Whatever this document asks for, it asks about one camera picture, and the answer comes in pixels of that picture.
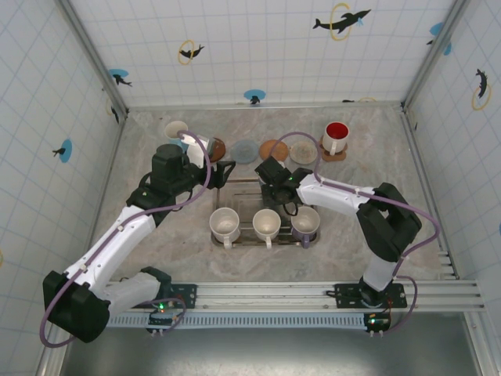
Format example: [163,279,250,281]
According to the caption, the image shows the scuffed dark brown coaster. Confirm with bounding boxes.
[207,136,227,162]

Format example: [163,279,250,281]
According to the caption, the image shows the blue woven round coaster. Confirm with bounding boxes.
[229,139,259,165]

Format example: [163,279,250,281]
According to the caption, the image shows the large white mug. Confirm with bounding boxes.
[208,207,241,251]

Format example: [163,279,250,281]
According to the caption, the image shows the orange woven round coaster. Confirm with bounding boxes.
[258,139,290,161]

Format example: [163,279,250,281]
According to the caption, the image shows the multicolour woven round coaster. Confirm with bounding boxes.
[289,140,317,165]

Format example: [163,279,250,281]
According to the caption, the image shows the purple mug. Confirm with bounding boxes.
[290,206,321,250]

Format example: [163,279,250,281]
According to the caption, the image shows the light blue mug cream inside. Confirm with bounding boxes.
[163,120,191,150]

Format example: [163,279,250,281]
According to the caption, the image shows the brown paw print coaster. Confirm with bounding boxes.
[317,135,348,161]

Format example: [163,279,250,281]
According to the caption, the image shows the white mug red inside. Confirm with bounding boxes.
[321,121,351,157]

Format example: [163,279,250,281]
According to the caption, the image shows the metal tray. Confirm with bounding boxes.
[211,178,322,248]

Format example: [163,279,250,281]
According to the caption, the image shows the small white mug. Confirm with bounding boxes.
[252,208,282,250]

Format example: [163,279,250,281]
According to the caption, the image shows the grey metal panel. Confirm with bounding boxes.
[37,327,485,376]

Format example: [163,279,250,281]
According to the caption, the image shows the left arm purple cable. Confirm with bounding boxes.
[40,131,214,349]

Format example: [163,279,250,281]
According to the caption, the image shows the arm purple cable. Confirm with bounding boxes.
[273,132,439,336]
[40,131,214,349]

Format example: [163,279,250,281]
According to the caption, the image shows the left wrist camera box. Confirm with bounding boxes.
[182,132,214,166]

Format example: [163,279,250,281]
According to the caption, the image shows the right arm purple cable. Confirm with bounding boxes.
[273,132,439,336]

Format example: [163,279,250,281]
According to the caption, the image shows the aluminium frame bar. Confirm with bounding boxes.
[401,107,459,280]
[124,100,404,114]
[80,113,128,281]

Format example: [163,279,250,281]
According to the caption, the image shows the aluminium mounting rail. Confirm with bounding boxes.
[57,278,486,313]

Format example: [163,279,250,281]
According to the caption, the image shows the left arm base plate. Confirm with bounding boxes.
[128,284,198,309]

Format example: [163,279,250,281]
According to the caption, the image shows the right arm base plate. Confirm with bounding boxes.
[326,282,408,310]

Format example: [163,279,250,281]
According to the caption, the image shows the white slotted cable duct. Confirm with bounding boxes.
[105,312,371,329]

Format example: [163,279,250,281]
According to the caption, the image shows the aluminium frame post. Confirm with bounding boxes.
[401,0,470,110]
[58,0,129,118]

